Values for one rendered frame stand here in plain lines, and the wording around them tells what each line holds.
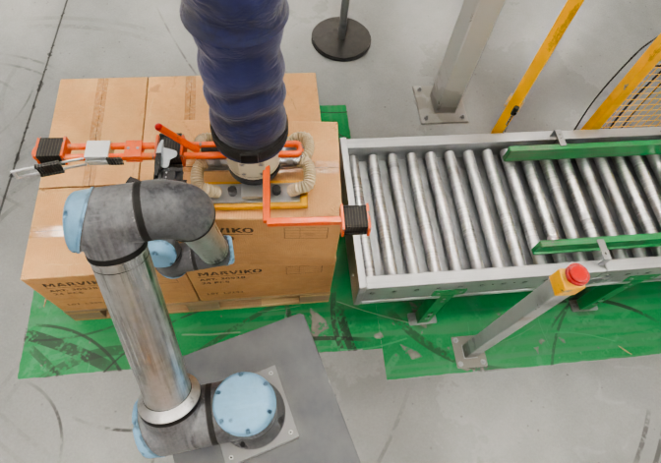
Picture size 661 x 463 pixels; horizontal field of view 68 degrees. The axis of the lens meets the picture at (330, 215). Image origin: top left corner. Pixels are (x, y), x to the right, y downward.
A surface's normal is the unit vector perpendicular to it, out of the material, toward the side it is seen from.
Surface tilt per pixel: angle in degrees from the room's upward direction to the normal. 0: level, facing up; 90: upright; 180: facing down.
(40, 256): 0
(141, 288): 64
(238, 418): 5
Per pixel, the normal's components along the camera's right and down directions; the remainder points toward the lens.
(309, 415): 0.07, -0.47
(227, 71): -0.23, 0.73
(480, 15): 0.08, 0.88
